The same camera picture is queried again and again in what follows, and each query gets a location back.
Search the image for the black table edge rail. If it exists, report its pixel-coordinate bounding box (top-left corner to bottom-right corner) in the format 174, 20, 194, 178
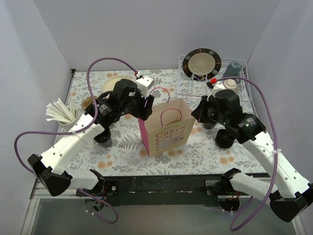
75, 175, 277, 206

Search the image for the white straw holder cup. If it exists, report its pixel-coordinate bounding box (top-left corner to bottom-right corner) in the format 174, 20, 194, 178
58, 109, 79, 132

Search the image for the pink paper gift bag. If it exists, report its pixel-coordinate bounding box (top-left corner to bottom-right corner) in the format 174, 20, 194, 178
138, 98, 195, 157

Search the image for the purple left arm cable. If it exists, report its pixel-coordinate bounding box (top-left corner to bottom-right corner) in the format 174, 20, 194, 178
14, 57, 140, 224

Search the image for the cream round plate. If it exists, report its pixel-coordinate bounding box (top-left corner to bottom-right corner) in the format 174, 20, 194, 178
102, 75, 131, 93

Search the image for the white wire dish rack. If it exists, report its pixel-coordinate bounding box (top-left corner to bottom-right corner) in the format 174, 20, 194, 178
176, 55, 252, 106

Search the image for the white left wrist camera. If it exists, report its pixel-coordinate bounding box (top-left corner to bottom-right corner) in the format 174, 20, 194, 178
135, 75, 154, 98

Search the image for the black printed coffee cup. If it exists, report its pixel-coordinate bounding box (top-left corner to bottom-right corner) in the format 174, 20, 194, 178
203, 123, 216, 130

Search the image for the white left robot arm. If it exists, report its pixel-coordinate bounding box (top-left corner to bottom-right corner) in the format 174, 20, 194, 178
27, 76, 154, 196

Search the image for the grey blue mug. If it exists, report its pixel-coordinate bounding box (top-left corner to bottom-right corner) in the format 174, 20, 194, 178
223, 61, 243, 80

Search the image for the patterned ceramic bowl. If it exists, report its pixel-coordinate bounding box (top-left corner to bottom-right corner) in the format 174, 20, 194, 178
224, 79, 239, 95

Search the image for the stack of black lids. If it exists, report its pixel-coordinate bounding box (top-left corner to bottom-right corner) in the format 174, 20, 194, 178
215, 129, 235, 149

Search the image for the brown cardboard cup carrier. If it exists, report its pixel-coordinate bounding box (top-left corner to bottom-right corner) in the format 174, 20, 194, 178
81, 96, 93, 111

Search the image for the floral patterned table mat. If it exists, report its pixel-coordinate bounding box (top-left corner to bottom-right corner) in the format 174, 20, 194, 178
67, 70, 265, 176

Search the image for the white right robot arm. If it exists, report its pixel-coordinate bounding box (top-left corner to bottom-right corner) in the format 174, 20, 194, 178
191, 90, 313, 222

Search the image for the dark rimmed dinner plate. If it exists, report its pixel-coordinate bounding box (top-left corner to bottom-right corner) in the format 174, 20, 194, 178
182, 48, 222, 81

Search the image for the stack of black cups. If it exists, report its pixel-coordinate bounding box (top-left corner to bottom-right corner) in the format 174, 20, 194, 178
93, 129, 112, 147

